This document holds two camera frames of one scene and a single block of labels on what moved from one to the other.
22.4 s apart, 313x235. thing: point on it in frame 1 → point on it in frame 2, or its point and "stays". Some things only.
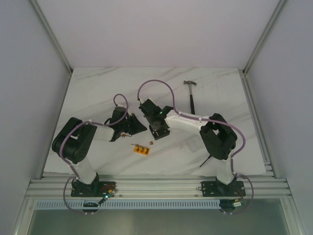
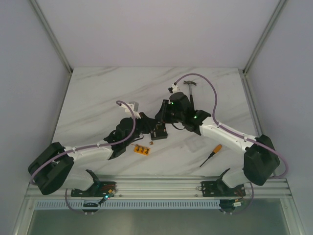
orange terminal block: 141,149 stays
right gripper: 145,116 → 161,116
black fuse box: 159,128 stays
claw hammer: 191,101 stays
